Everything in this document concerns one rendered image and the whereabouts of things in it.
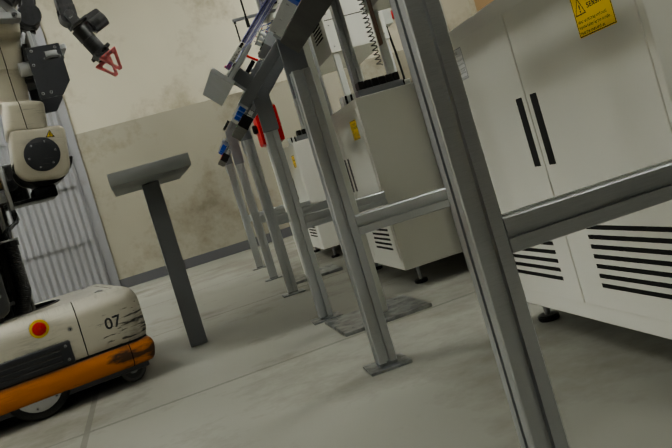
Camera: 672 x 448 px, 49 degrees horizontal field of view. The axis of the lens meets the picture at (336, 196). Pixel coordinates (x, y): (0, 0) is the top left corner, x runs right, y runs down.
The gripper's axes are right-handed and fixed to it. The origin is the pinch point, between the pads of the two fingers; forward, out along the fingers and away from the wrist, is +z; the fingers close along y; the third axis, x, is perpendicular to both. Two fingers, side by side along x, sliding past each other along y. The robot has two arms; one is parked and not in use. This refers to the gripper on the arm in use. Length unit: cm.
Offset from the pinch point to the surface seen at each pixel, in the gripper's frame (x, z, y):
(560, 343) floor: 53, 79, -66
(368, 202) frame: 33, 55, 29
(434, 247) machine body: 34, 81, 32
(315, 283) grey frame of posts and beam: 62, 52, 29
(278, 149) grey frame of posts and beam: 32.4, 23.3, 28.3
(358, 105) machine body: 7, 39, 31
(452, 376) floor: 68, 65, -61
